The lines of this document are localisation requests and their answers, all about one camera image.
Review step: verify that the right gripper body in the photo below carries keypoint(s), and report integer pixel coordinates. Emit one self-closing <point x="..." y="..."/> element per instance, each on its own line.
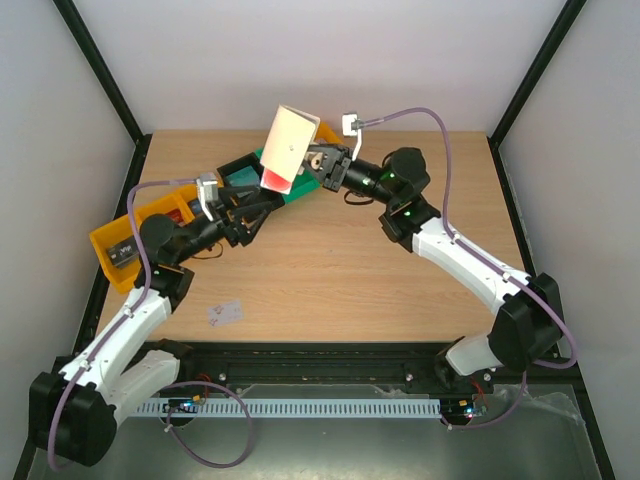
<point x="333" y="167"/>

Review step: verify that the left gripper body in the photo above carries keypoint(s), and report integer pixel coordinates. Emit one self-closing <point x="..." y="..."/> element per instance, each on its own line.
<point x="230" y="232"/>

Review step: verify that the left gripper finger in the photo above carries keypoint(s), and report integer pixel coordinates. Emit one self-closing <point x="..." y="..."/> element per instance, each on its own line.
<point x="242" y="193"/>
<point x="251" y="217"/>

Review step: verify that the red circle white card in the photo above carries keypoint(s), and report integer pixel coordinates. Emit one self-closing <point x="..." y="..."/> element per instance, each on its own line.
<point x="273" y="182"/>

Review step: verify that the beige card holder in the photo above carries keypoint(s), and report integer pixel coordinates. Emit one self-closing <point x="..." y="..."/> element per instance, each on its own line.
<point x="291" y="133"/>

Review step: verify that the white patterned card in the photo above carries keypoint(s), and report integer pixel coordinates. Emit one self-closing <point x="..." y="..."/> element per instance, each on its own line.
<point x="225" y="313"/>

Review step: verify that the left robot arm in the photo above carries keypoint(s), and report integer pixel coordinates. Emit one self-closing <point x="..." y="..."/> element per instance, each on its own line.
<point x="75" y="413"/>

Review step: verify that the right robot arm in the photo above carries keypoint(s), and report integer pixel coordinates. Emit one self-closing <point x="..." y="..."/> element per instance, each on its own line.
<point x="527" y="310"/>

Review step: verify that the blue card stack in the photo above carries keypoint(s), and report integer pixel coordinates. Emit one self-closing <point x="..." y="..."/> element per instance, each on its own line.
<point x="196" y="208"/>

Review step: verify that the red card stack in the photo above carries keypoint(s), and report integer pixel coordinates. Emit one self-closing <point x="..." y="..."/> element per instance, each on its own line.
<point x="176" y="216"/>

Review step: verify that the black VIP card stack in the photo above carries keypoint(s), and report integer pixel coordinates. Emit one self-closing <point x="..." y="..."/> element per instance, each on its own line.
<point x="123" y="253"/>

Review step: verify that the black bin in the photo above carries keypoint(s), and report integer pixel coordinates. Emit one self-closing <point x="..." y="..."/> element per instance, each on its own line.
<point x="246" y="160"/>

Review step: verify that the green bin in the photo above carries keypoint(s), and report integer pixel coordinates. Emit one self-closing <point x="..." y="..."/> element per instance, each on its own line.
<point x="303" y="184"/>

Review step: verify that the yellow bin far right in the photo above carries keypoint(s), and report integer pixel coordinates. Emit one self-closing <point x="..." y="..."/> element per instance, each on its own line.
<point x="325" y="135"/>

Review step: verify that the yellow bin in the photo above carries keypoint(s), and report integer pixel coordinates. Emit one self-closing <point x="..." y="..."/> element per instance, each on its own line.
<point x="188" y="193"/>
<point x="162" y="205"/>
<point x="325" y="135"/>
<point x="104" y="237"/>

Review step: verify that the yellow bin far left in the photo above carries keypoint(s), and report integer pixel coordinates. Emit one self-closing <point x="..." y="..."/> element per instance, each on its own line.
<point x="104" y="237"/>

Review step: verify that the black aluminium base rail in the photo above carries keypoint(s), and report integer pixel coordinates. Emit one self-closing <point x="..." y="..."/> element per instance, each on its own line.
<point x="410" y="367"/>

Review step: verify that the white slotted cable duct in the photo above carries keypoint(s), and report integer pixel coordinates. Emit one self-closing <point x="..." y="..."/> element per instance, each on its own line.
<point x="402" y="408"/>

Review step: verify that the left black frame post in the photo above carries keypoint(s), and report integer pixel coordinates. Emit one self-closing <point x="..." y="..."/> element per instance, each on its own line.
<point x="91" y="52"/>

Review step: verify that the black frame post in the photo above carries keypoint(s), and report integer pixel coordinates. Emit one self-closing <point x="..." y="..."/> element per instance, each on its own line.
<point x="91" y="52"/>
<point x="549" y="47"/>

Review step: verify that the right black frame post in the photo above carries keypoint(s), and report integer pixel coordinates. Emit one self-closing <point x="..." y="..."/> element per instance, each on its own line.
<point x="549" y="47"/>

